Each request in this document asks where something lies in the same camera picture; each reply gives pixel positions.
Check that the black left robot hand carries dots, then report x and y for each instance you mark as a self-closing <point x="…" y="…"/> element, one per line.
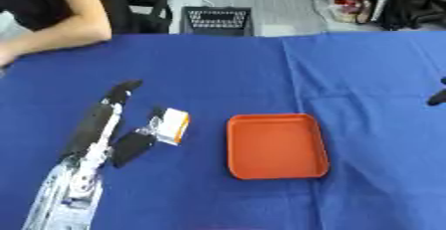
<point x="93" y="126"/>

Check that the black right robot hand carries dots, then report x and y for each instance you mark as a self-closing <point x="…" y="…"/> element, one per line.
<point x="437" y="97"/>

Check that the white and orange box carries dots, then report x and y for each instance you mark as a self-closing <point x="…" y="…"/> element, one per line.
<point x="172" y="126"/>

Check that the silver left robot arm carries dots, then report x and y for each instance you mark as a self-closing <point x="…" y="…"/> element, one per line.
<point x="67" y="194"/>

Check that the pile of bags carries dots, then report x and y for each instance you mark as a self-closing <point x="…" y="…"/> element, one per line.
<point x="386" y="0"/>

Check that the person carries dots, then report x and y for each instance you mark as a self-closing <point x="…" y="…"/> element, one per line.
<point x="43" y="11"/>

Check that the black office chair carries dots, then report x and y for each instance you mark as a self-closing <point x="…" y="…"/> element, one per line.
<point x="139" y="3"/>

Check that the black mesh basket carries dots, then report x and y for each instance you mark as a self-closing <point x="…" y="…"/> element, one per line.
<point x="217" y="21"/>

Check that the orange plastic tray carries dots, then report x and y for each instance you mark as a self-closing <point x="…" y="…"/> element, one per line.
<point x="276" y="146"/>

